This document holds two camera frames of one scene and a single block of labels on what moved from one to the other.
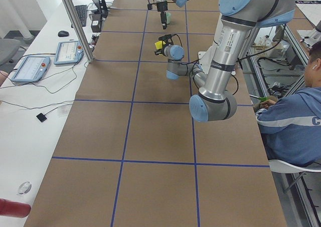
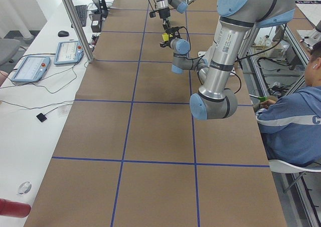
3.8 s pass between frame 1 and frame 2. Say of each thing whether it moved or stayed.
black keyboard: stayed
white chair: stayed
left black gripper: moved
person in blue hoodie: stayed
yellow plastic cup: moved
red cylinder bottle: stayed
